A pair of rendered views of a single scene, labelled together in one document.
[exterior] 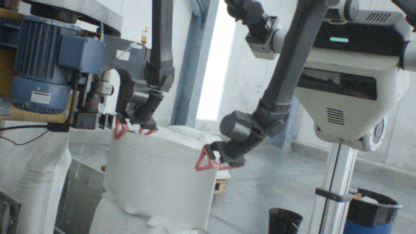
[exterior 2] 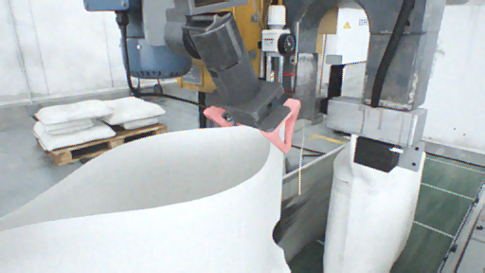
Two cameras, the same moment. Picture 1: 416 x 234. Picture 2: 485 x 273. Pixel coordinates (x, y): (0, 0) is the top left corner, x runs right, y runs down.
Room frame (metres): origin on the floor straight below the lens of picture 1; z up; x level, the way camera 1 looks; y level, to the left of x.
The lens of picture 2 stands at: (1.47, -0.19, 1.18)
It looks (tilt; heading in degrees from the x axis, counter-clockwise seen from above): 19 degrees down; 96
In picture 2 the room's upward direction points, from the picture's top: straight up
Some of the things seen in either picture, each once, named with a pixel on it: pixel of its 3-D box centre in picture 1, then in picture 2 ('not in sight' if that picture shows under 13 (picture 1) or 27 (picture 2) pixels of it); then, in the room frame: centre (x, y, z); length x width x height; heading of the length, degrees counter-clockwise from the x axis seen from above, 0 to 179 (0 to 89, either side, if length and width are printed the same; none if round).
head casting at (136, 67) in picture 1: (99, 69); (381, 12); (1.67, 0.44, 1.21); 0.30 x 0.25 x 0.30; 50
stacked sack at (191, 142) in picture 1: (170, 140); not in sight; (4.47, 0.34, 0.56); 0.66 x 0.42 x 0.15; 140
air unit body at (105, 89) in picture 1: (103, 93); (278, 52); (1.48, 0.36, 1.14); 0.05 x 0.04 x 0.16; 140
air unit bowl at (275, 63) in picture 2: (101, 104); (274, 72); (1.47, 0.36, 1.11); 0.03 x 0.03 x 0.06
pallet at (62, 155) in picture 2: not in sight; (103, 134); (-0.45, 2.82, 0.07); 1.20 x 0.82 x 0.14; 50
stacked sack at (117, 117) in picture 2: not in sight; (133, 112); (-0.10, 2.91, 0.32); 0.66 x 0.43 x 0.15; 48
